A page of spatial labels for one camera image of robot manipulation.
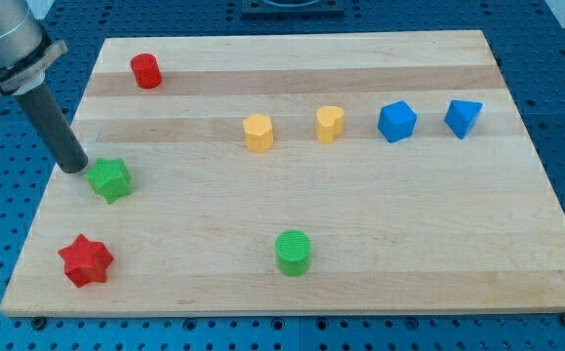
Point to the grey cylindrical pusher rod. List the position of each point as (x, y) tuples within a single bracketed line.
[(46, 117)]

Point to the green star block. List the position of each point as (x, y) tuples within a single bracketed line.
[(110, 179)]

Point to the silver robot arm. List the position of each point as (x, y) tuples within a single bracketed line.
[(26, 53)]

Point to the red star block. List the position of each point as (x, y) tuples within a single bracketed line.
[(85, 261)]

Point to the yellow heart block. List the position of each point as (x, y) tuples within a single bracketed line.
[(329, 123)]

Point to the red cylinder block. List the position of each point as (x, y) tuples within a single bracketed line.
[(146, 71)]

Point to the yellow hexagon block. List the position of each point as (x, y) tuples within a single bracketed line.
[(258, 133)]

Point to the black mounting plate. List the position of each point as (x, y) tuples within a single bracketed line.
[(292, 7)]

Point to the green cylinder block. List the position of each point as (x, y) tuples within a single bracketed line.
[(293, 252)]

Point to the wooden board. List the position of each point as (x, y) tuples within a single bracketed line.
[(429, 224)]

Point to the blue cube block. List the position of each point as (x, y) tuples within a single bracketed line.
[(397, 121)]

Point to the blue triangular prism block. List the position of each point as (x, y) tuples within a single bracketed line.
[(461, 116)]

